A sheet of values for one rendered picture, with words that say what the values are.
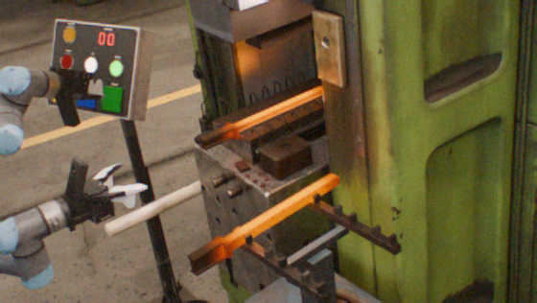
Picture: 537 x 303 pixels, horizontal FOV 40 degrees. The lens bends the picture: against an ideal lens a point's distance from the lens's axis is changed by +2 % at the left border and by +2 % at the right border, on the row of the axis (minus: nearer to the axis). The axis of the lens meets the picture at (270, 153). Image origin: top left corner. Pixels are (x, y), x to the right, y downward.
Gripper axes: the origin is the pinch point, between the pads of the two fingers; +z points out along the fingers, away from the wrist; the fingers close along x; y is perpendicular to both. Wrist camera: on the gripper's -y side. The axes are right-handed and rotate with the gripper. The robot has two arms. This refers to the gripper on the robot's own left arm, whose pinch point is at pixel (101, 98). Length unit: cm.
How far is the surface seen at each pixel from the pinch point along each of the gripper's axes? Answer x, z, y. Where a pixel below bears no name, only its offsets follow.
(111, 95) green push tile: 0.1, 4.5, 1.1
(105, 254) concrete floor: 61, 82, -72
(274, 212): -74, -20, -19
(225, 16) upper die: -52, -17, 25
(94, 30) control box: 10.4, 5.2, 20.3
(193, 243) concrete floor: 27, 100, -61
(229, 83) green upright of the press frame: -30.9, 21.3, 9.6
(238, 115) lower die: -42.3, 10.0, 0.7
